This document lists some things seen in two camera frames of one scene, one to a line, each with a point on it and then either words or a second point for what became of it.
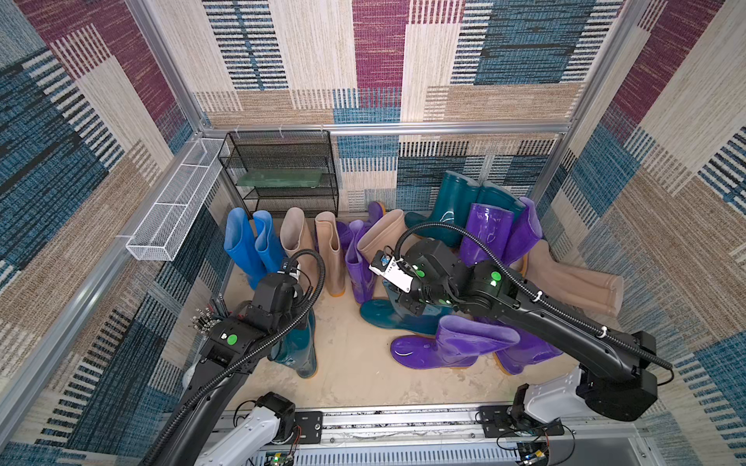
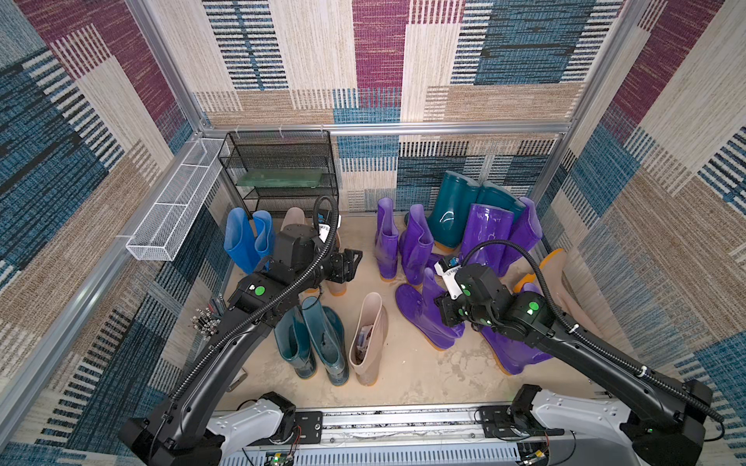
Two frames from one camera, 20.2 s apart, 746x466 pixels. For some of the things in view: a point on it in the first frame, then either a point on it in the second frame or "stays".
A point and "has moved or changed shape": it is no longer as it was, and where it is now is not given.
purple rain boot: (527, 351) stays
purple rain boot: (526, 231) stays
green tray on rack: (297, 180) stays
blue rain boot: (268, 243) stays
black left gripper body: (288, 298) -> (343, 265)
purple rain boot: (375, 211) -> (387, 241)
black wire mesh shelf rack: (284, 173) stays
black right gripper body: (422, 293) -> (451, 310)
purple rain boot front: (458, 341) has moved or changed shape
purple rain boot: (492, 228) stays
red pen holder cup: (204, 319) stays
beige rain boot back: (386, 231) -> (369, 339)
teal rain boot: (390, 314) -> (294, 344)
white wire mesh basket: (157, 237) stays
